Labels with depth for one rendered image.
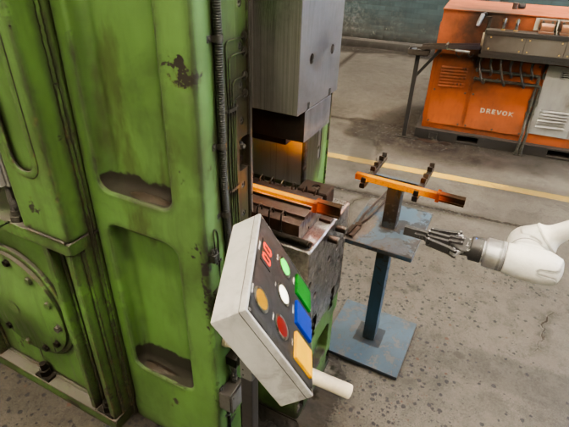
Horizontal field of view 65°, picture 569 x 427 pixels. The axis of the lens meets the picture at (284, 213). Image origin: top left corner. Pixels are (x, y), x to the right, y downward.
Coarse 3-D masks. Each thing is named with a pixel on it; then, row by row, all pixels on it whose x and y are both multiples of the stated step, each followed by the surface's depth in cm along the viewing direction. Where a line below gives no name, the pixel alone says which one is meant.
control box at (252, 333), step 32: (256, 224) 108; (256, 256) 97; (288, 256) 118; (224, 288) 92; (256, 288) 90; (288, 288) 108; (224, 320) 84; (256, 320) 85; (288, 320) 99; (256, 352) 89; (288, 352) 92; (288, 384) 93
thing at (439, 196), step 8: (360, 176) 181; (368, 176) 179; (376, 176) 179; (384, 184) 177; (392, 184) 175; (400, 184) 174; (408, 184) 175; (424, 192) 170; (432, 192) 169; (440, 192) 168; (440, 200) 169; (448, 200) 168; (456, 200) 166; (464, 200) 164
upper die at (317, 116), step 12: (252, 108) 134; (312, 108) 131; (324, 108) 140; (252, 120) 136; (264, 120) 134; (276, 120) 132; (288, 120) 131; (300, 120) 129; (312, 120) 134; (324, 120) 143; (264, 132) 136; (276, 132) 134; (288, 132) 132; (300, 132) 131; (312, 132) 136
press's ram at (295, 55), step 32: (256, 0) 113; (288, 0) 109; (320, 0) 117; (256, 32) 117; (288, 32) 113; (320, 32) 122; (256, 64) 121; (288, 64) 117; (320, 64) 128; (256, 96) 126; (288, 96) 121; (320, 96) 134
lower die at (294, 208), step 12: (300, 192) 164; (264, 204) 156; (276, 204) 156; (288, 204) 157; (300, 204) 155; (252, 216) 154; (264, 216) 152; (276, 216) 152; (288, 216) 152; (300, 216) 151; (312, 216) 157; (276, 228) 152; (288, 228) 150; (300, 228) 149
